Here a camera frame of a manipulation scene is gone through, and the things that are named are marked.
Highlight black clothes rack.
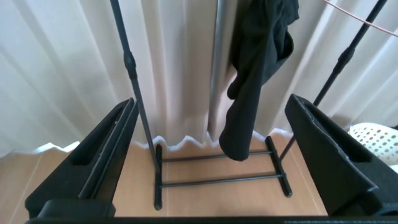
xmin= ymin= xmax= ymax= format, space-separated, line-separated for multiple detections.
xmin=109 ymin=0 xmax=389 ymax=211

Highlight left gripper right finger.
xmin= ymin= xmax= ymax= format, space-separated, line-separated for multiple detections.
xmin=284 ymin=93 xmax=398 ymax=217

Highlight pink clothes hanger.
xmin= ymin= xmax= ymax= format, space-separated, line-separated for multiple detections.
xmin=322 ymin=0 xmax=398 ymax=38

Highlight beige curtain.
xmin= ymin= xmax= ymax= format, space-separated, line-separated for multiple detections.
xmin=0 ymin=0 xmax=398 ymax=158

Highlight white laundry basket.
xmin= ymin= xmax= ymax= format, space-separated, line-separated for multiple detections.
xmin=347 ymin=121 xmax=398 ymax=174

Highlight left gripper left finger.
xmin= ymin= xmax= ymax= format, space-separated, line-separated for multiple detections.
xmin=24 ymin=97 xmax=140 ymax=218

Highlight black drawstring shorts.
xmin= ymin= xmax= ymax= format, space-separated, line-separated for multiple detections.
xmin=218 ymin=0 xmax=300 ymax=162

